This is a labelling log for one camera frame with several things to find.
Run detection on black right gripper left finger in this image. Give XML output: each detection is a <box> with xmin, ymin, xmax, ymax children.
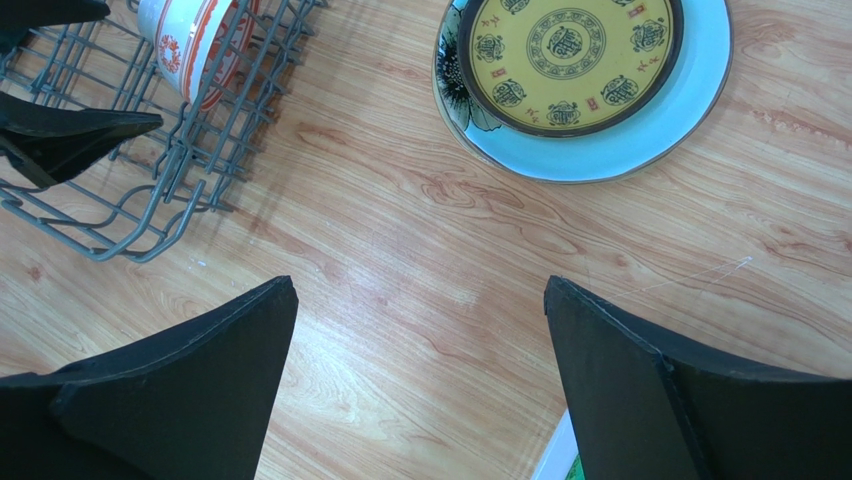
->
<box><xmin>1</xmin><ymin>276</ymin><xmax>298</xmax><ymax>479</ymax></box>

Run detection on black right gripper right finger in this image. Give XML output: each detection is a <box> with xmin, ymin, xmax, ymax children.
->
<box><xmin>544</xmin><ymin>276</ymin><xmax>851</xmax><ymax>479</ymax></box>

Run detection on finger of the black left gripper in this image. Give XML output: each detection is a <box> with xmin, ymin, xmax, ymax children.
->
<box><xmin>1</xmin><ymin>93</ymin><xmax>163</xmax><ymax>188</ymax></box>
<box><xmin>1</xmin><ymin>0</ymin><xmax>111</xmax><ymax>30</ymax></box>

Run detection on yellow black patterned plate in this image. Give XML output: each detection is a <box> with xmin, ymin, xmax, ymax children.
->
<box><xmin>456</xmin><ymin>0</ymin><xmax>685</xmax><ymax>138</ymax></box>

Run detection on light blue flower plate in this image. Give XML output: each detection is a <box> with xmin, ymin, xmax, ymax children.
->
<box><xmin>432</xmin><ymin>1</ymin><xmax>734</xmax><ymax>184</ymax></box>

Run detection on white plastic basket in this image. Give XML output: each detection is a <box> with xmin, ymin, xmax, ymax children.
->
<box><xmin>530</xmin><ymin>410</ymin><xmax>579</xmax><ymax>480</ymax></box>

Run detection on white red patterned bowl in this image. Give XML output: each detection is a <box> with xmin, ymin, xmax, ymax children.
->
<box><xmin>137</xmin><ymin>0</ymin><xmax>261</xmax><ymax>112</ymax></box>

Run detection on grey wire dish rack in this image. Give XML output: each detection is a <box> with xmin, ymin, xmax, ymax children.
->
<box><xmin>1</xmin><ymin>1</ymin><xmax>318</xmax><ymax>263</ymax></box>

